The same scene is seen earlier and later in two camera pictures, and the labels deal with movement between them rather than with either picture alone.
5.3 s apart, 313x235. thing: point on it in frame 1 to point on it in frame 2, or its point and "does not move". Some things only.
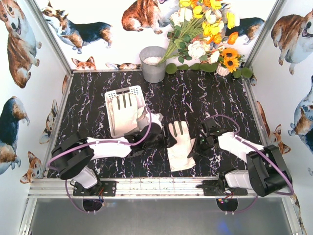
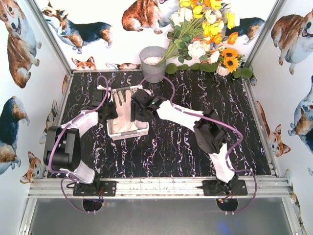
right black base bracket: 216,188 does not move
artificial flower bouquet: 199,27 does not move
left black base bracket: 102,188 does not move
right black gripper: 196,147 to 135,110
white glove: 181,155 to 123,110
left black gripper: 165,136 to 109,112
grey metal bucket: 153,59 does not move
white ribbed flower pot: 221,70 does not move
